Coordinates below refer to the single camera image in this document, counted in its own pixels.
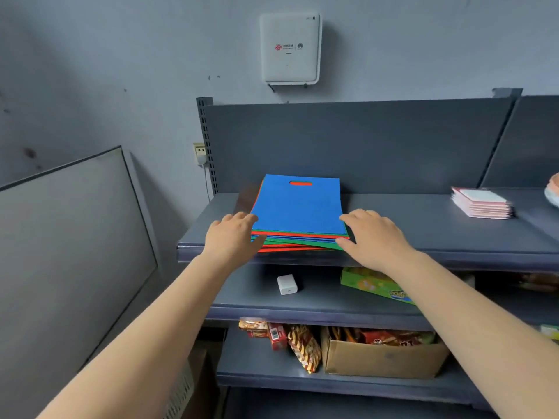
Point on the white plastic basket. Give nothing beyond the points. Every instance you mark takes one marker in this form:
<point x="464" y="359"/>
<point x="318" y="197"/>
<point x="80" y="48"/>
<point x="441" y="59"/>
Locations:
<point x="180" y="390"/>

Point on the grey metal shelf unit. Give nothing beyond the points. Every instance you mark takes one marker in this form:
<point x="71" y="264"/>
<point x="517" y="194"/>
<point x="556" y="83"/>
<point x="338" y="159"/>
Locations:
<point x="393" y="143"/>

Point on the grey framed board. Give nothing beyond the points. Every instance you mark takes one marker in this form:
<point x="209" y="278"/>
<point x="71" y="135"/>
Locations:
<point x="65" y="257"/>

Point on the white charger adapter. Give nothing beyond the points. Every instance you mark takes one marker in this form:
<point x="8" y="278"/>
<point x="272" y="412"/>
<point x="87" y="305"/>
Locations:
<point x="287" y="284"/>

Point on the orange patterned snack packet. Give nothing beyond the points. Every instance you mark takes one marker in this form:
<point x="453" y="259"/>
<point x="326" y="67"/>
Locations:
<point x="304" y="348"/>

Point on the person's right thumb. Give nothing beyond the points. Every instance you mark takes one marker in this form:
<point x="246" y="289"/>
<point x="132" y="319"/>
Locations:
<point x="344" y="244"/>

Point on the snack packets in cardboard box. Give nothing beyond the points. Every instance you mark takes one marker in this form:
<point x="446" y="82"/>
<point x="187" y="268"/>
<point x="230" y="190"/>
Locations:
<point x="388" y="336"/>

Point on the person's left forearm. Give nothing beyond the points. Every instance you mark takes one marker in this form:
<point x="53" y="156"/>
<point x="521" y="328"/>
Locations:
<point x="144" y="340"/>

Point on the person's left thumb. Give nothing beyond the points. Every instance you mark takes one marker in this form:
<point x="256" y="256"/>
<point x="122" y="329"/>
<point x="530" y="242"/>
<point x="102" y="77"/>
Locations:
<point x="258" y="242"/>

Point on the person's right hand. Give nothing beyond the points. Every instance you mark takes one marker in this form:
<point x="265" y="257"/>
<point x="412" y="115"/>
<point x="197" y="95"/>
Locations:
<point x="377" y="246"/>

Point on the person's right forearm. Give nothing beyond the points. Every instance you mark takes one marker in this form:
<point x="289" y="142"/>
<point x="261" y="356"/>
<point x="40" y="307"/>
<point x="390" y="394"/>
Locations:
<point x="476" y="335"/>

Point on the yellow green packet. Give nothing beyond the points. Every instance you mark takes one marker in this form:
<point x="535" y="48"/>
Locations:
<point x="550" y="331"/>

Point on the small red box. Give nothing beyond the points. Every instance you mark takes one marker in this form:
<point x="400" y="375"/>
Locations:
<point x="277" y="336"/>

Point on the stack of pink envelopes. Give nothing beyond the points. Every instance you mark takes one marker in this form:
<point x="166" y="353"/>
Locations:
<point x="482" y="202"/>

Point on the person's left hand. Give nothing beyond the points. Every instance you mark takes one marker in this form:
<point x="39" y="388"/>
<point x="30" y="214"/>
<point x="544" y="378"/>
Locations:
<point x="227" y="242"/>

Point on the brown cardboard box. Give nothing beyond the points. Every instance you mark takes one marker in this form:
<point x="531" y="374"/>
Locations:
<point x="384" y="360"/>

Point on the stack of coloured felt bags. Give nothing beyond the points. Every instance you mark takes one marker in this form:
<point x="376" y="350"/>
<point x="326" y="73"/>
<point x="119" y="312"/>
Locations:
<point x="297" y="205"/>

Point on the green cardboard box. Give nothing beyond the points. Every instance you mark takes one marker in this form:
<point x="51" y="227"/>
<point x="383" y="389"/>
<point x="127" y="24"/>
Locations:
<point x="371" y="285"/>

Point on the white wall router box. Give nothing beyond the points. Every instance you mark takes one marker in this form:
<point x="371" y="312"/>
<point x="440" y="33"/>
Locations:
<point x="290" y="47"/>

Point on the orange snack box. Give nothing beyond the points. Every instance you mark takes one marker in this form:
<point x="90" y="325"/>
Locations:
<point x="253" y="328"/>

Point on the pink and blue bundle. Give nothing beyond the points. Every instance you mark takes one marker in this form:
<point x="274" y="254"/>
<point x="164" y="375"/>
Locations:
<point x="553" y="189"/>

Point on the wall socket with white plug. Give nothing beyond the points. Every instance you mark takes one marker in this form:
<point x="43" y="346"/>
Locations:
<point x="200" y="153"/>

